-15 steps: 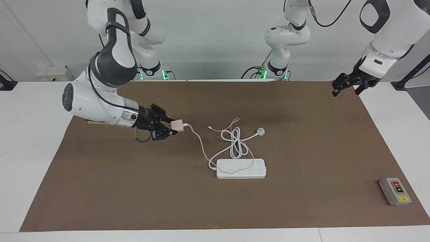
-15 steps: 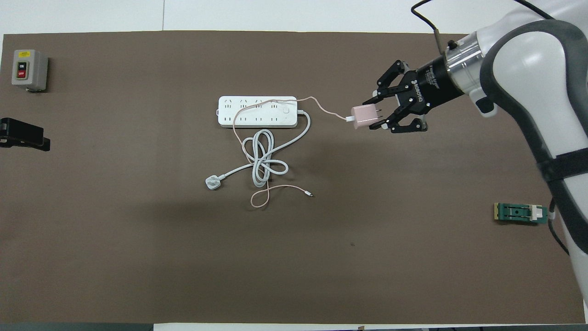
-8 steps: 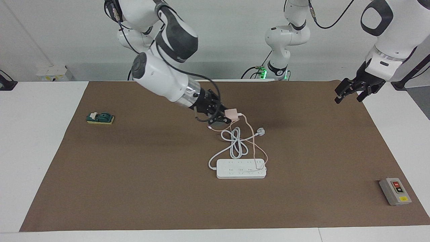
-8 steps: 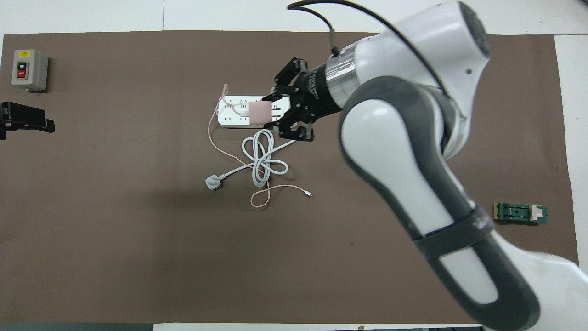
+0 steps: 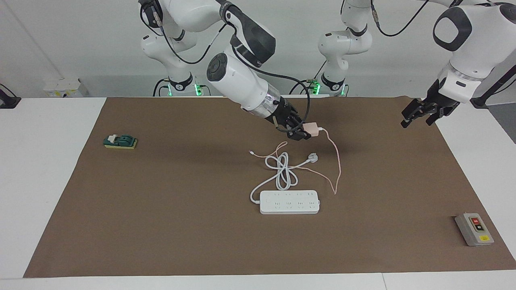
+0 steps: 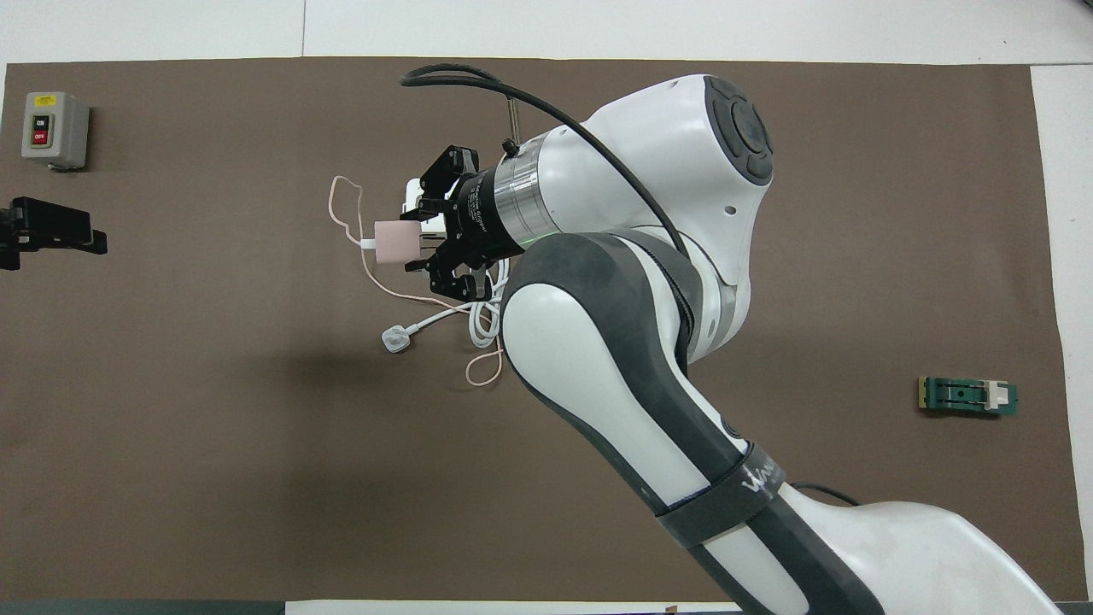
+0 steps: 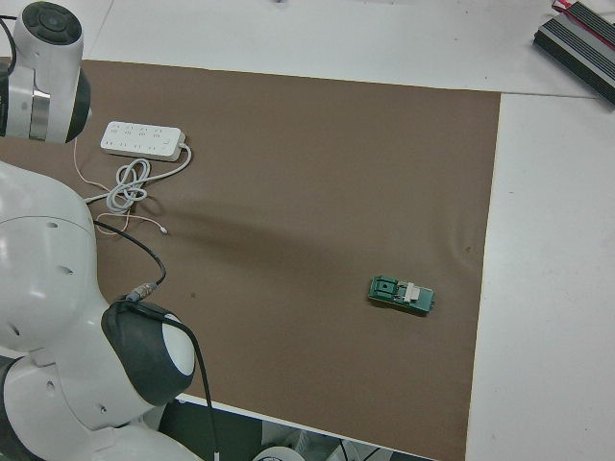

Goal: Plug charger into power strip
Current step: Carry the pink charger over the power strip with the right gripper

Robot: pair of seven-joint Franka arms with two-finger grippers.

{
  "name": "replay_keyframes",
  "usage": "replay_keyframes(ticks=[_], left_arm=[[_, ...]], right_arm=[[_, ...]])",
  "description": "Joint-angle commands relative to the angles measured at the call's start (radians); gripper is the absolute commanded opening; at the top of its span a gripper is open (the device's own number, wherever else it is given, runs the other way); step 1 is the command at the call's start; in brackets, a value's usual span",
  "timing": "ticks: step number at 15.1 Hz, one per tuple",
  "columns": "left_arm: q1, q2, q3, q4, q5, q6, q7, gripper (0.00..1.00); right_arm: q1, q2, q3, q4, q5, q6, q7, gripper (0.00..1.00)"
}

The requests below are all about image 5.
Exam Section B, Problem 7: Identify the white power strip cable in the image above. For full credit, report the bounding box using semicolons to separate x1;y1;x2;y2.
250;152;319;204

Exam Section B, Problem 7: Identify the brown table mat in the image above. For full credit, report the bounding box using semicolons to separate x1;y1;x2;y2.
23;96;516;278

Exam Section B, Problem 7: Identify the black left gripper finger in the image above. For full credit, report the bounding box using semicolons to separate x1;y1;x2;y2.
401;100;424;128
425;109;443;126

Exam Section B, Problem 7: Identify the white power strip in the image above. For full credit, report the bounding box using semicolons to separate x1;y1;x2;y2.
259;190;320;215

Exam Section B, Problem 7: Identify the black base cable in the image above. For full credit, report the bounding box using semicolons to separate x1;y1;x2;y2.
288;60;328;95
152;78;170;97

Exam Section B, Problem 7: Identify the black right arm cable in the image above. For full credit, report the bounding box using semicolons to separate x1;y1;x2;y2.
139;0;312;133

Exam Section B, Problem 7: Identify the grey on-off switch box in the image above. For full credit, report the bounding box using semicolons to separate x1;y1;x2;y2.
455;213;495;247

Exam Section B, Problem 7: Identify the black angled stand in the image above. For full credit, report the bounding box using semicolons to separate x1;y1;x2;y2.
470;66;516;109

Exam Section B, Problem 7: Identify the pink charging cable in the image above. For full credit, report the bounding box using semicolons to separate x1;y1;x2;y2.
249;128;342;195

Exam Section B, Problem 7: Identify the white wall socket box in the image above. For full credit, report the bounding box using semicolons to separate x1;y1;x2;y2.
44;79;88;98

